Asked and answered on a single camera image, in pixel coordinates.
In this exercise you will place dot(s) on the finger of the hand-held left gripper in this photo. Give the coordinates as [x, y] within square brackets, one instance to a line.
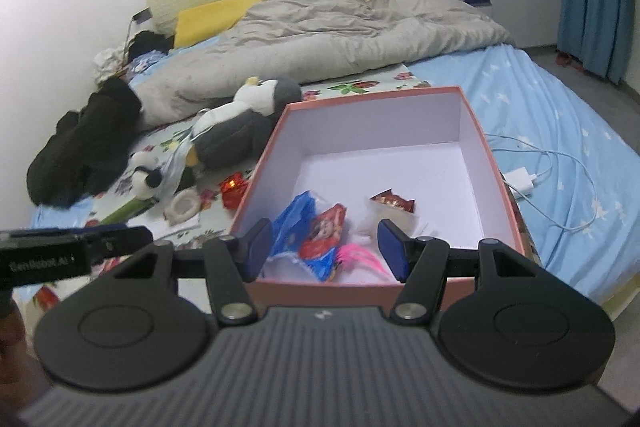
[125, 240]

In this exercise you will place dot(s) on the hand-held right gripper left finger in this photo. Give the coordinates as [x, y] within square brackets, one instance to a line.
[260, 252]

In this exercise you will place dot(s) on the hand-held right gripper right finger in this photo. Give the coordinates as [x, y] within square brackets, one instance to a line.
[392, 252]

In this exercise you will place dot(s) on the pink feather toy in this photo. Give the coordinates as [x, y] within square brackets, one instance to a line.
[360, 259]

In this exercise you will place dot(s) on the clear wrapper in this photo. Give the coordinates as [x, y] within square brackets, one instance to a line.
[370, 221]

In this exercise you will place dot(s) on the blue plastic packet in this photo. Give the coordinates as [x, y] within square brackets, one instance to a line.
[295, 219]

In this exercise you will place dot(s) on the white tissue paper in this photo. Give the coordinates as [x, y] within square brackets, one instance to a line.
[175, 231]

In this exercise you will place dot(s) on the red candy wrapper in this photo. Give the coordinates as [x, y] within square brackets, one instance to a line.
[392, 201]
[234, 192]

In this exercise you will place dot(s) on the white tape roll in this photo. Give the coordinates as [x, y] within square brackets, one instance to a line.
[170, 212]

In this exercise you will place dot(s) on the panda plush toy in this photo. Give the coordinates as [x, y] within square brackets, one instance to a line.
[145, 174]

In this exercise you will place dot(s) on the red cartoon snack packet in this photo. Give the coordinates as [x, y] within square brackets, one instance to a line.
[325, 227]

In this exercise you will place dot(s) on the salmon cardboard box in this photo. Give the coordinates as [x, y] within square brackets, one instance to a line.
[380, 157]

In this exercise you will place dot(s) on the black clothing pile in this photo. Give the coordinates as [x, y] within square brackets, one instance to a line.
[85, 142]

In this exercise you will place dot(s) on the grey penguin plush toy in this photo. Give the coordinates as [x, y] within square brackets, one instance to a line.
[235, 137]

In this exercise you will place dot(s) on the white charger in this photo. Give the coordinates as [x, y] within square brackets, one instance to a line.
[520, 181]

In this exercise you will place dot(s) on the blue printed bag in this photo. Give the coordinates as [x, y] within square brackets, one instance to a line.
[145, 64]

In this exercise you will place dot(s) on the white crumpled cloth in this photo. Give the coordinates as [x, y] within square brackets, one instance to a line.
[110, 62]

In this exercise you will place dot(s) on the black garment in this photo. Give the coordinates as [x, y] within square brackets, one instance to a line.
[150, 42]

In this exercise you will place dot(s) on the light blue bed sheet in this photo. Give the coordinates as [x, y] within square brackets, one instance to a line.
[550, 107]

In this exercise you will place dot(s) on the grey duvet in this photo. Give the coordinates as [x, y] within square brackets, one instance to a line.
[350, 37]

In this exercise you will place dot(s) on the yellow pillow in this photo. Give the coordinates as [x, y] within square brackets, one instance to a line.
[210, 19]

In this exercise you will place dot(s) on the small red object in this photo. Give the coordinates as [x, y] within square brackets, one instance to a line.
[567, 59]

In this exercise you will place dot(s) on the grey wall socket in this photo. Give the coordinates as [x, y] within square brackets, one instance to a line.
[142, 16]

